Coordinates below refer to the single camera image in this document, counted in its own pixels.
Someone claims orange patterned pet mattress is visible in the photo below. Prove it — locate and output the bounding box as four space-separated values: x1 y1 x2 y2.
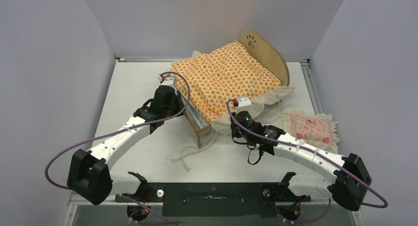
171 41 295 135

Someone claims wooden pet bed frame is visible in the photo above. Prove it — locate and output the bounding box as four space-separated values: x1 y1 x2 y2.
186 31 290 148

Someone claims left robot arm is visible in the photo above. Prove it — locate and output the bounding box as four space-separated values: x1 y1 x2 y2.
67 82 184 205

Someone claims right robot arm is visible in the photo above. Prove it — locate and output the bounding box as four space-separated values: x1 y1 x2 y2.
230 111 372 211

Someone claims pink frilled small pillow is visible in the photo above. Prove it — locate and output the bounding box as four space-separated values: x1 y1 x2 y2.
281 108 340 154

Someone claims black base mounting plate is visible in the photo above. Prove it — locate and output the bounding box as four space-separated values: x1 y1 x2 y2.
129 182 311 217

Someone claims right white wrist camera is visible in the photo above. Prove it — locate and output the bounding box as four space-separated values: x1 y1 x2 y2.
232 96 252 108

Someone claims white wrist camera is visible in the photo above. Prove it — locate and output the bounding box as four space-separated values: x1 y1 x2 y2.
232 96 252 108
158 75 176 88

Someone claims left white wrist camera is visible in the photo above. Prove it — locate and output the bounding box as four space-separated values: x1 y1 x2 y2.
158 75 176 88

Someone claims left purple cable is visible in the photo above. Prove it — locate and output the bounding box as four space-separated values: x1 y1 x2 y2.
44 71 192 226

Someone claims purple cable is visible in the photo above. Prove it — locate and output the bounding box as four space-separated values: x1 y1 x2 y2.
226 99 389 209
44 71 192 226

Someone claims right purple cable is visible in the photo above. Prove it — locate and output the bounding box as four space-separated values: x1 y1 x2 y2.
226 99 389 209

